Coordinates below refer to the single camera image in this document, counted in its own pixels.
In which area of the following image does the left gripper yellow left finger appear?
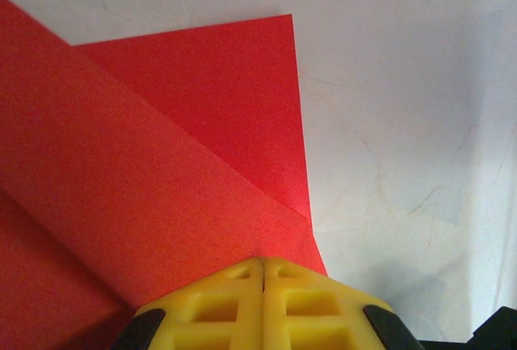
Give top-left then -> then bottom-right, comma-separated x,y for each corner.
120,258 -> 264,350

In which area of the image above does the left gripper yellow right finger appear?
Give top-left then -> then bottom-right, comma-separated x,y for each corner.
263,256 -> 425,350

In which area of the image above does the red square paper sheet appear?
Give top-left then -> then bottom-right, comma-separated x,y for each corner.
0,0 -> 329,350

